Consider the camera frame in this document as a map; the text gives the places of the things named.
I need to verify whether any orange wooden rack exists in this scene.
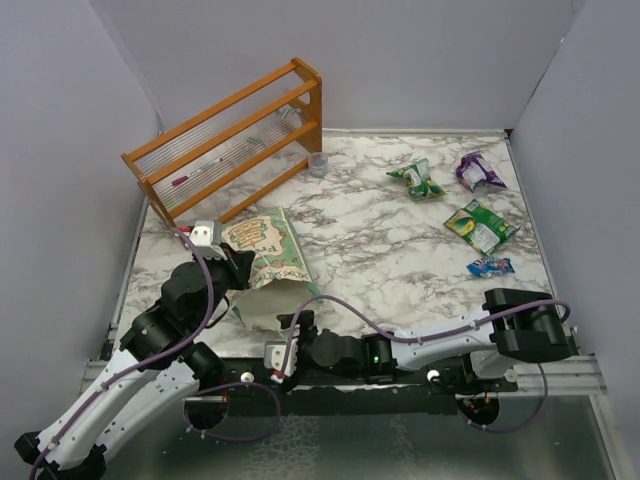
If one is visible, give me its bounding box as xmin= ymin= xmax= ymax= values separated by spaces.
xmin=121 ymin=58 xmax=323 ymax=229

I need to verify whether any purple marker pen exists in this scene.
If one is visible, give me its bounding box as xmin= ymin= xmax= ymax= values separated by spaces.
xmin=171 ymin=158 xmax=224 ymax=188

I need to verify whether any blue candy packet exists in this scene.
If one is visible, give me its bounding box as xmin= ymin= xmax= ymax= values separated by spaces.
xmin=467 ymin=257 xmax=515 ymax=278

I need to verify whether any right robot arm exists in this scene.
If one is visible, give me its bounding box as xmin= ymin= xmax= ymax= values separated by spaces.
xmin=263 ymin=288 xmax=573 ymax=395

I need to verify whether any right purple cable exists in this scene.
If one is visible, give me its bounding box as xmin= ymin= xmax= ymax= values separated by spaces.
xmin=279 ymin=295 xmax=571 ymax=434

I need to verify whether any purple cable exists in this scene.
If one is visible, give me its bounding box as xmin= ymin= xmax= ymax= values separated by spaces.
xmin=29 ymin=228 xmax=219 ymax=480
xmin=279 ymin=295 xmax=571 ymax=434

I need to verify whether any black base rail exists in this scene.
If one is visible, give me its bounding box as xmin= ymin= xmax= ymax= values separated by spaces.
xmin=185 ymin=344 xmax=517 ymax=428

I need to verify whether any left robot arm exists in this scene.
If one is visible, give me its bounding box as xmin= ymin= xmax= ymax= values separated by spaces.
xmin=14 ymin=244 xmax=255 ymax=479

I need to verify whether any small clear plastic cup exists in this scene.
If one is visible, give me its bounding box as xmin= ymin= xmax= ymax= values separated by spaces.
xmin=308 ymin=152 xmax=329 ymax=178

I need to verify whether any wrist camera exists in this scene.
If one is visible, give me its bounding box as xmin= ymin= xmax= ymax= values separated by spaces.
xmin=174 ymin=220 xmax=227 ymax=260
xmin=263 ymin=339 xmax=298 ymax=384

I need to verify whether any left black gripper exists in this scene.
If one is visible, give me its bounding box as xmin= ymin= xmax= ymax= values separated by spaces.
xmin=193 ymin=242 xmax=255 ymax=330

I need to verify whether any grey clip on rack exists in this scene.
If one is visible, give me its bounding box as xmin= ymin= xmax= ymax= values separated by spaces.
xmin=277 ymin=106 xmax=302 ymax=120

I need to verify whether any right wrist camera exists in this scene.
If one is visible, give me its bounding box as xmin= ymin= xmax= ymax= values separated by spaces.
xmin=263 ymin=339 xmax=298 ymax=384

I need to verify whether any purple snack packet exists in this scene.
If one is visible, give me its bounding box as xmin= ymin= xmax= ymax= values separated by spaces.
xmin=455 ymin=152 xmax=507 ymax=192

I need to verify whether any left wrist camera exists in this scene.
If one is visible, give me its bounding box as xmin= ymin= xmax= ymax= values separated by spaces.
xmin=174 ymin=220 xmax=227 ymax=260

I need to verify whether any green yellow snack packet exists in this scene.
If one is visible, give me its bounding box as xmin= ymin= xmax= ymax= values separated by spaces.
xmin=386 ymin=158 xmax=447 ymax=200

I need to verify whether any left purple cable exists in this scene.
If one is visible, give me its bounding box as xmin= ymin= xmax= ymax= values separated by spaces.
xmin=29 ymin=228 xmax=219 ymax=480

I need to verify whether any green paper bag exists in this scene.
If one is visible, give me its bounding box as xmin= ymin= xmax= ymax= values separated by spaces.
xmin=222 ymin=207 xmax=319 ymax=331

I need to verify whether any green chips packet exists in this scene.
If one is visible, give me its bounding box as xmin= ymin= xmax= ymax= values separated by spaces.
xmin=444 ymin=200 xmax=519 ymax=256

